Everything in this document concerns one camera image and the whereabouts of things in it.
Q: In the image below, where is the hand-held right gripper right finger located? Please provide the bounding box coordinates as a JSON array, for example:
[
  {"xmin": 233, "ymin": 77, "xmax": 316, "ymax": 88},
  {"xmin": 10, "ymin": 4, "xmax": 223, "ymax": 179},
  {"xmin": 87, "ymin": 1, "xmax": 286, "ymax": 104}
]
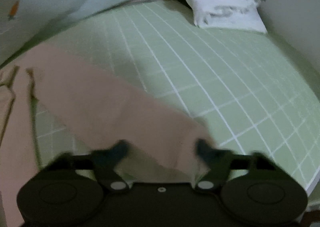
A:
[{"xmin": 195, "ymin": 139, "xmax": 284, "ymax": 194}]

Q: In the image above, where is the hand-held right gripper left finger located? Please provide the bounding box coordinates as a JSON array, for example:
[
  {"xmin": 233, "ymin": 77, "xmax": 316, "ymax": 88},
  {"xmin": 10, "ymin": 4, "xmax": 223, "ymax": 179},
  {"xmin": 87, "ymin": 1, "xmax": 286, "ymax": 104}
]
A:
[{"xmin": 37, "ymin": 139, "xmax": 131, "ymax": 194}]

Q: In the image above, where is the pale pink beige garment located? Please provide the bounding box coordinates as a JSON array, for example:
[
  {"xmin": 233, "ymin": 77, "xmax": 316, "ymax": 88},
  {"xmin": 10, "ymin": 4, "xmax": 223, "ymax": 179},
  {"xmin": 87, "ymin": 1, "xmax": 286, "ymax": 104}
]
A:
[{"xmin": 0, "ymin": 42, "xmax": 216, "ymax": 227}]

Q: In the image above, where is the white printed cloth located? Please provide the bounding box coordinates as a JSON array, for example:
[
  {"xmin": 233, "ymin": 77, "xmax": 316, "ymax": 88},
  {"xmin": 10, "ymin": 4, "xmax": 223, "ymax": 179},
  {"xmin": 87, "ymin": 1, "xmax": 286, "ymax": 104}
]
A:
[{"xmin": 191, "ymin": 0, "xmax": 268, "ymax": 34}]

